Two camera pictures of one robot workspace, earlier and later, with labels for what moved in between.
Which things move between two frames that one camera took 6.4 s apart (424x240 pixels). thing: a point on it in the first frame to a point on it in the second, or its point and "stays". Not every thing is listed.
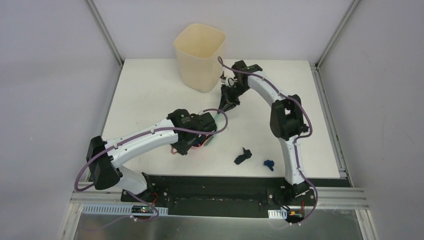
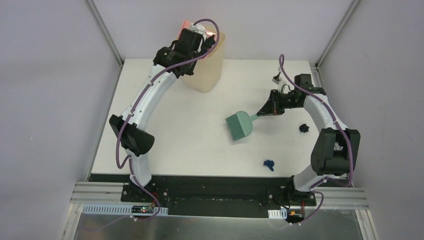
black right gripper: (228, 101) to (272, 106)
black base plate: (223, 196) stays
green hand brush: (216, 117) to (240, 124)
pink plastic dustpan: (173, 151) to (187, 24)
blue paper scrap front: (269, 164) stays
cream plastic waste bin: (199, 49) stays
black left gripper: (205, 133) to (205, 42)
